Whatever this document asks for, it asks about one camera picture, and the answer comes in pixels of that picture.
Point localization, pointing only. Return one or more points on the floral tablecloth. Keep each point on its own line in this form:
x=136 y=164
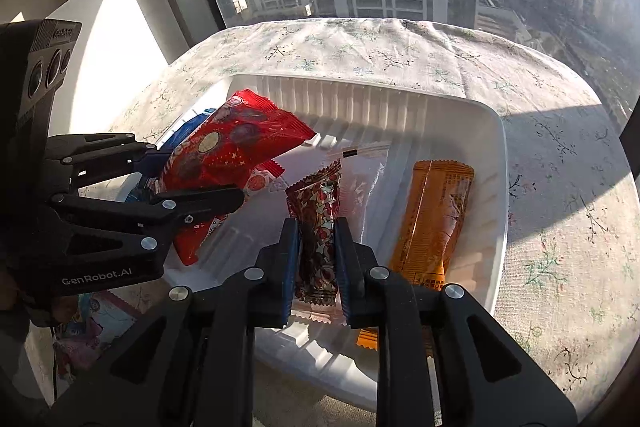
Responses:
x=550 y=157

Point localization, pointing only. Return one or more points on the white plastic tray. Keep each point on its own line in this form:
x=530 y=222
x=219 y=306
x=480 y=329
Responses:
x=400 y=122

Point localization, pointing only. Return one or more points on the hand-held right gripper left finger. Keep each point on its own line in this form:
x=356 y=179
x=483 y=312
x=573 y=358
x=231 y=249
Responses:
x=291 y=277

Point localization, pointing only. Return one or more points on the light blue pink snack packet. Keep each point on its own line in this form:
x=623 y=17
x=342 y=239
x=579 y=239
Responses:
x=95 y=327

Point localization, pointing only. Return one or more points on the clear pink snack packet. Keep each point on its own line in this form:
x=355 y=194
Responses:
x=362 y=187

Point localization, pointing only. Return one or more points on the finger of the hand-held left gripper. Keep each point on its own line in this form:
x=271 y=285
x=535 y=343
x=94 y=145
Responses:
x=100 y=146
x=190 y=207

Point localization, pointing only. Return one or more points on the orange snack packet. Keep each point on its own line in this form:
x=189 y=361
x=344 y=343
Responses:
x=435 y=217

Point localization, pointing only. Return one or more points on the dark red patterned snack packet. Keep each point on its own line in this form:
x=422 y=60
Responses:
x=317 y=227

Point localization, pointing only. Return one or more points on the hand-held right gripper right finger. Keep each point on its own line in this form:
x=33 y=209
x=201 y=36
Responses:
x=344 y=277

